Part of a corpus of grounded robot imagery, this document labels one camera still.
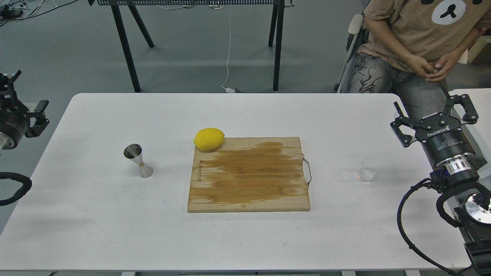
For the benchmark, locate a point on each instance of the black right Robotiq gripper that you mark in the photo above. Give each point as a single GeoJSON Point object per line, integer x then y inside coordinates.
{"type": "Point", "coordinates": [445, 140]}

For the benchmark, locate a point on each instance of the yellow lemon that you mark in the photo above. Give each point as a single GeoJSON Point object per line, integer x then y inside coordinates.
{"type": "Point", "coordinates": [209, 139]}

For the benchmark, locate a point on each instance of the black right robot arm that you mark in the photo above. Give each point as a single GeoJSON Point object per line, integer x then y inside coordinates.
{"type": "Point", "coordinates": [463, 203]}

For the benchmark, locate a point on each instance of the black trestle table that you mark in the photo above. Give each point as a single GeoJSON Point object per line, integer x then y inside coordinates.
{"type": "Point", "coordinates": [151, 49]}

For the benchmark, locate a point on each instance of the small clear glass cup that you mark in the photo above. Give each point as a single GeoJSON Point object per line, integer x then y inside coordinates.
{"type": "Point", "coordinates": [368, 171]}

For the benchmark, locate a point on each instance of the wooden cutting board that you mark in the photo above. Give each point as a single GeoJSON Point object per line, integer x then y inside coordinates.
{"type": "Point", "coordinates": [255, 174]}

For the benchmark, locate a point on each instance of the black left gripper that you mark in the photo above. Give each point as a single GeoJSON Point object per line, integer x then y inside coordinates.
{"type": "Point", "coordinates": [15, 117]}

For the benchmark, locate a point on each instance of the white office chair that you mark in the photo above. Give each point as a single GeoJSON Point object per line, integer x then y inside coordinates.
{"type": "Point", "coordinates": [355, 27]}

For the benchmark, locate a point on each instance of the person in tan shirt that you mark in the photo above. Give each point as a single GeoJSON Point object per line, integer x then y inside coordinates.
{"type": "Point", "coordinates": [412, 47]}

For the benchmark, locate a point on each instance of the steel double jigger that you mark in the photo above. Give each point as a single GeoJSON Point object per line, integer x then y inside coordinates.
{"type": "Point", "coordinates": [134, 153]}

